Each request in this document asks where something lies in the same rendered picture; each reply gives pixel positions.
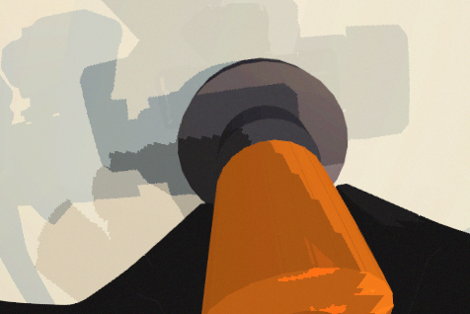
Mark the orange knob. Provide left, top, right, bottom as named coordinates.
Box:
left=200, top=140, right=394, bottom=314

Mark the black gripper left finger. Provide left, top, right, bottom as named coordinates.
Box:
left=0, top=202, right=214, bottom=314

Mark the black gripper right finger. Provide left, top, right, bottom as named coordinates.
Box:
left=336, top=184, right=470, bottom=314

